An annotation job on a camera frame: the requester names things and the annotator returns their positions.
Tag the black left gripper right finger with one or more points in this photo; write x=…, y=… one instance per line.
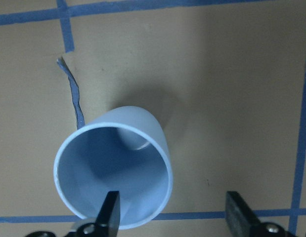
x=240, y=218

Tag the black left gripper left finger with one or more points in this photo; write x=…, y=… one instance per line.
x=108, y=220

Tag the light blue plastic cup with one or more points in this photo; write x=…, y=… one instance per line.
x=123, y=150

